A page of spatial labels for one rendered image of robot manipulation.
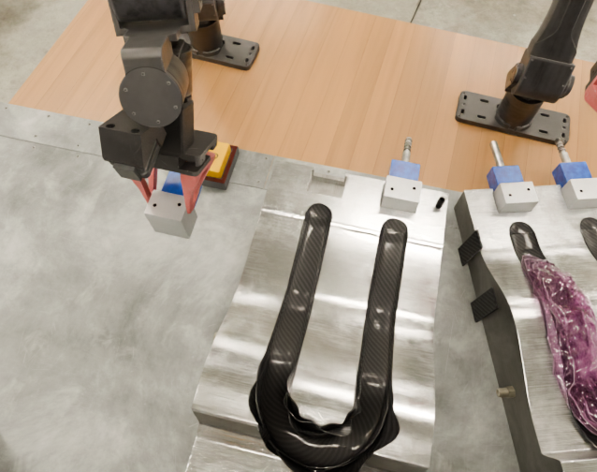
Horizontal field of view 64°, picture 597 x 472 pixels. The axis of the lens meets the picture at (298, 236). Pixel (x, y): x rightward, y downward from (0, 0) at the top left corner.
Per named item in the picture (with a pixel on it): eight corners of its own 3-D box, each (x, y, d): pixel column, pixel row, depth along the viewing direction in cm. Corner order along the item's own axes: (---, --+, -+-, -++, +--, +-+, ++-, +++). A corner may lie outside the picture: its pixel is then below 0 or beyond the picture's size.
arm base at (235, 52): (245, 37, 86) (258, 12, 89) (143, 14, 88) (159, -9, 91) (249, 71, 93) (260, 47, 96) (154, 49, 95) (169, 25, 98)
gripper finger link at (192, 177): (197, 228, 59) (196, 161, 53) (142, 217, 60) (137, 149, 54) (215, 201, 64) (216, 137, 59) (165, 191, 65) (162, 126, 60)
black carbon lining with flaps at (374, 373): (306, 207, 71) (307, 170, 62) (414, 229, 69) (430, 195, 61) (240, 459, 55) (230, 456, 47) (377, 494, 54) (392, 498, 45)
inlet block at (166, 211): (185, 154, 70) (178, 130, 65) (218, 160, 70) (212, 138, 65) (154, 231, 65) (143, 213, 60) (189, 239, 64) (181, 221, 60)
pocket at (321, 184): (312, 180, 75) (313, 166, 72) (345, 186, 74) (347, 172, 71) (305, 204, 73) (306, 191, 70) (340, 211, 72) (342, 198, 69)
